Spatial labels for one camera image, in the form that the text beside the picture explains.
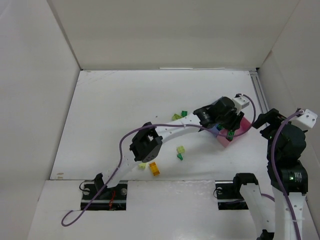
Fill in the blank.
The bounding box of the small green lego brick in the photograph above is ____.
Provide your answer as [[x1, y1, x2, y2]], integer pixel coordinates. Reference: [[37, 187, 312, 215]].
[[225, 131, 235, 142]]

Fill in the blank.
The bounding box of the long green lego brick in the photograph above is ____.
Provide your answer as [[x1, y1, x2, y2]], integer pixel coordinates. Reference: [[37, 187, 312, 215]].
[[216, 124, 224, 131]]

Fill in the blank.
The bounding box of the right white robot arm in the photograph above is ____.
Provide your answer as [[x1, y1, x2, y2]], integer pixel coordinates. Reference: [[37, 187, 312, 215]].
[[233, 108, 317, 240]]

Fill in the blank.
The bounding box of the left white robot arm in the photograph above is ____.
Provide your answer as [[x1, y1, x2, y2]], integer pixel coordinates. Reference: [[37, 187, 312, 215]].
[[93, 94, 250, 193]]

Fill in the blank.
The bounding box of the pink container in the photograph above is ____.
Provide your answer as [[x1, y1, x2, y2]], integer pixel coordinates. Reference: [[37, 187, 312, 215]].
[[216, 117, 251, 148]]

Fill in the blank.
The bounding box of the green lego brick studs up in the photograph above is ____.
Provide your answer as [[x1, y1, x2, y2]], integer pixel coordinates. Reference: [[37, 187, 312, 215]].
[[181, 110, 188, 118]]

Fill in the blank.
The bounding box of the lime lego brick upside down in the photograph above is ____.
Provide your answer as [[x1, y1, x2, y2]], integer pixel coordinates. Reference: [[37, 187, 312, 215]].
[[171, 113, 182, 121]]

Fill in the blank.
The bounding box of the lime lego brick centre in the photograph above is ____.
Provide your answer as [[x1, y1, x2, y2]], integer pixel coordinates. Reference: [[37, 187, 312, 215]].
[[176, 145, 186, 154]]

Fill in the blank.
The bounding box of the small green lego piece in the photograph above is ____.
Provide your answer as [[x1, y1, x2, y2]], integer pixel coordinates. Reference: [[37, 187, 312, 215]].
[[176, 153, 184, 161]]

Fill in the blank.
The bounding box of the orange long lego brick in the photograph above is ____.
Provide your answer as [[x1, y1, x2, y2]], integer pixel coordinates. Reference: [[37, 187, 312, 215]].
[[149, 162, 160, 177]]

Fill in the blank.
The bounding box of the pale yellow lego brick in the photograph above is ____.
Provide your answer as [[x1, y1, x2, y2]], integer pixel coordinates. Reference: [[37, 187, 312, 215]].
[[138, 162, 147, 170]]

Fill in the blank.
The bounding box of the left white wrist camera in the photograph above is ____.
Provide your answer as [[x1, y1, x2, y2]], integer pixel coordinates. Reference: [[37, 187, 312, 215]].
[[232, 93, 250, 112]]

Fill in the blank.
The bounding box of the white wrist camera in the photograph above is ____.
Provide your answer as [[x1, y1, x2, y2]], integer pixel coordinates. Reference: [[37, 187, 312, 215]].
[[293, 109, 318, 131], [232, 93, 250, 112]]

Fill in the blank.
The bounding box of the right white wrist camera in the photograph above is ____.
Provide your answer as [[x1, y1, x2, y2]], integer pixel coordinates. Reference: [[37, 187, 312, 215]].
[[293, 109, 318, 131]]

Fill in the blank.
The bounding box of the aluminium rail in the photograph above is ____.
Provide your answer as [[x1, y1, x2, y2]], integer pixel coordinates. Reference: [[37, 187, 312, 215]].
[[249, 70, 270, 114]]

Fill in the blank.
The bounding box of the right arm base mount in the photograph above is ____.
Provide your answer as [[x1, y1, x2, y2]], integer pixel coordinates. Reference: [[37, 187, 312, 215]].
[[213, 180, 249, 211]]

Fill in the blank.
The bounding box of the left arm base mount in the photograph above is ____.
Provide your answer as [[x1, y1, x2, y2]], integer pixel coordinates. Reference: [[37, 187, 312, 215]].
[[79, 181, 128, 211]]

